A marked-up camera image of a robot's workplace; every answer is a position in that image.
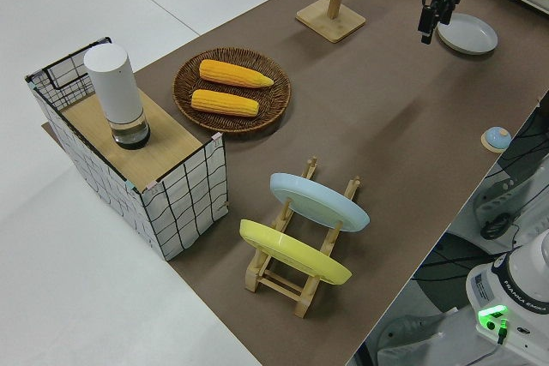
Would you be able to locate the gray round plate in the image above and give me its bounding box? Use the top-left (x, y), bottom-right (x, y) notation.
top-left (436, 12), bottom-right (500, 57)

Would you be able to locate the yellow corn cob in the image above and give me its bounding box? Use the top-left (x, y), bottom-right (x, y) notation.
top-left (190, 88), bottom-right (260, 118)
top-left (198, 58), bottom-right (275, 89)

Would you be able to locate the yellow plate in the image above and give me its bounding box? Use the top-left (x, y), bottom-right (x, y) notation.
top-left (238, 218), bottom-right (353, 286)

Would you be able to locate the wooden plate rack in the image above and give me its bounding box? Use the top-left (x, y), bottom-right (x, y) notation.
top-left (244, 154), bottom-right (362, 320)

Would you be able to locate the light blue plate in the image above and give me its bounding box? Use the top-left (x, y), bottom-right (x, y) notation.
top-left (269, 171), bottom-right (371, 234)

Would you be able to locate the black wire basket white liner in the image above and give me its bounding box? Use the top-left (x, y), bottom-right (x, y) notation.
top-left (24, 35), bottom-right (229, 262)

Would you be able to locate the wooden board shelf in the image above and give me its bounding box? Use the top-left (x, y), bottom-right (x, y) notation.
top-left (59, 90), bottom-right (203, 183)

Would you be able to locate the blue call bell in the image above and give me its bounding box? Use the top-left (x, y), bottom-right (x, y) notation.
top-left (480, 125), bottom-right (512, 154)

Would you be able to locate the round wicker basket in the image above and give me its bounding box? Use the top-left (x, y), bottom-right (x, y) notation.
top-left (172, 45), bottom-right (293, 134)

